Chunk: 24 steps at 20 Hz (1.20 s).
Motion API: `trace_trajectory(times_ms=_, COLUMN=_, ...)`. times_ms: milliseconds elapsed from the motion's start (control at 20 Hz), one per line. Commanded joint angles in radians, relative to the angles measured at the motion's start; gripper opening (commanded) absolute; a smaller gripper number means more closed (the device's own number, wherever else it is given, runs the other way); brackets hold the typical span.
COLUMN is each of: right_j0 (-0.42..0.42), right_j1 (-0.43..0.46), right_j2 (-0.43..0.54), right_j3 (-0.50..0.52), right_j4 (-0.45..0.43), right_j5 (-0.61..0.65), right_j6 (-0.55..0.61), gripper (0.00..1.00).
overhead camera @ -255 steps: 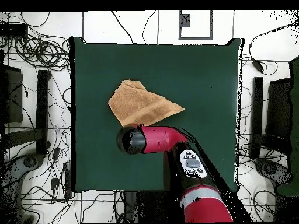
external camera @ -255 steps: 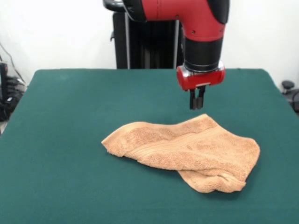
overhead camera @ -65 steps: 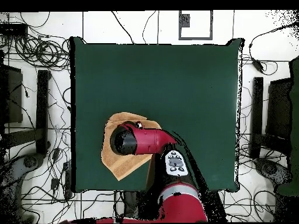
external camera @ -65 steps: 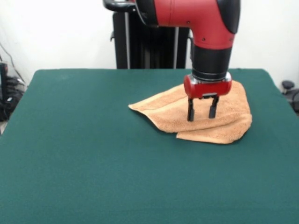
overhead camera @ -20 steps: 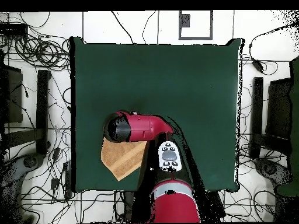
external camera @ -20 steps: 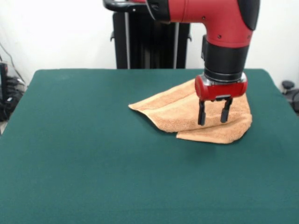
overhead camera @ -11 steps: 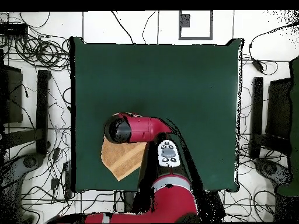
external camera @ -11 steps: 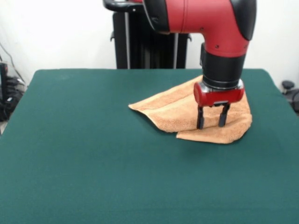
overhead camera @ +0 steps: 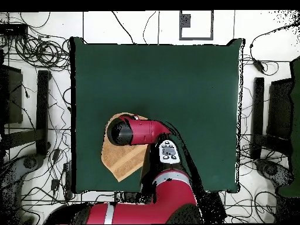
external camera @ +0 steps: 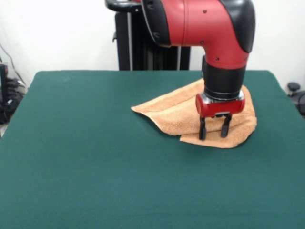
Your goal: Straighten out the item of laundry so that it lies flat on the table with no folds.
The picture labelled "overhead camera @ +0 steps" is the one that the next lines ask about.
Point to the tan terry towel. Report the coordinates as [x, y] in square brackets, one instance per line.
[121, 161]

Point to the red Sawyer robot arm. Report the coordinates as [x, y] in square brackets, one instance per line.
[145, 131]

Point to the flat black box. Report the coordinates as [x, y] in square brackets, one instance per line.
[13, 30]

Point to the dark green table cloth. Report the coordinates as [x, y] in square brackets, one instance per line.
[187, 82]

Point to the black power strip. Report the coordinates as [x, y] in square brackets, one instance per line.
[68, 180]

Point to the small black power adapter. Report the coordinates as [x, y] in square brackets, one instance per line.
[55, 184]

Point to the grey office chair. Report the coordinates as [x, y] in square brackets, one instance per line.
[270, 169]
[30, 162]

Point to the dark box on stand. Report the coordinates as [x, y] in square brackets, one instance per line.
[13, 98]
[280, 110]

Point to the green cloth drape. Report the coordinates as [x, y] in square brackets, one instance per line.
[295, 117]

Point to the grey square floor frame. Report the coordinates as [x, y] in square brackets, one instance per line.
[185, 20]

